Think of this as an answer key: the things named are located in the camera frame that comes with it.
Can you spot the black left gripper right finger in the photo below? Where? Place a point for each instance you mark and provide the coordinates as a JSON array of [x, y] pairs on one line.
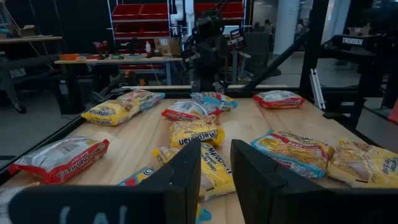
[[264, 202]]

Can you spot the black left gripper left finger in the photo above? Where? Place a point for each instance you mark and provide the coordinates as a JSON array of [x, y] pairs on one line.
[[174, 199]]

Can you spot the blue Maruchan ramen packet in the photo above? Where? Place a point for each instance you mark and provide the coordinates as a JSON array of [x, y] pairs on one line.
[[146, 98], [140, 177], [219, 100], [292, 154]]

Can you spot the yellow Maruchan ramen packet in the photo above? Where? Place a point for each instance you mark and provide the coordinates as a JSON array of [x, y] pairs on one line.
[[196, 132], [109, 112], [363, 165], [217, 174]]

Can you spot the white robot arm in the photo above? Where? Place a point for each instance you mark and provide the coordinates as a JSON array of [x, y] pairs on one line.
[[188, 12]]

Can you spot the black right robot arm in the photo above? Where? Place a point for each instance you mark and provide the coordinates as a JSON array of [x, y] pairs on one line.
[[206, 59]]

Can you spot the silver aluminium bar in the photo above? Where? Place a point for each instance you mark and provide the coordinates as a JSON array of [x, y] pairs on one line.
[[316, 88]]

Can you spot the wooden workbench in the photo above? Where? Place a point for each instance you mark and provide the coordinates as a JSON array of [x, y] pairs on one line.
[[124, 59]]

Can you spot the black computer tower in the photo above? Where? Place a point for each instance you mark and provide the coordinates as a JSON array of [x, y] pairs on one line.
[[66, 93]]

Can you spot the white bottle red cap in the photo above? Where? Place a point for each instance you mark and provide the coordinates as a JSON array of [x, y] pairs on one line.
[[148, 49]]

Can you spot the cardboard box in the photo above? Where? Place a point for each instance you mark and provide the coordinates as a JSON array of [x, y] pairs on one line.
[[168, 46]]

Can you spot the orange tray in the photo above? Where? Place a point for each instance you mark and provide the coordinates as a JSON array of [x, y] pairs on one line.
[[70, 57]]

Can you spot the person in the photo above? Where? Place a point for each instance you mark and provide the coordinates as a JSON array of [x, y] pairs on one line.
[[300, 28], [267, 25]]

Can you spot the white building column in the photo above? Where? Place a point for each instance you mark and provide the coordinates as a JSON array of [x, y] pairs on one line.
[[286, 25]]

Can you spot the black Trossen robot stand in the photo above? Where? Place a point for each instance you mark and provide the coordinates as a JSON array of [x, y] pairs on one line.
[[353, 41]]

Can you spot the red bin storage rack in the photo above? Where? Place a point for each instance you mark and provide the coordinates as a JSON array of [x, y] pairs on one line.
[[140, 12]]

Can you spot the grey side table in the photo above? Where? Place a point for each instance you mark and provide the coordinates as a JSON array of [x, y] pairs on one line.
[[31, 39]]

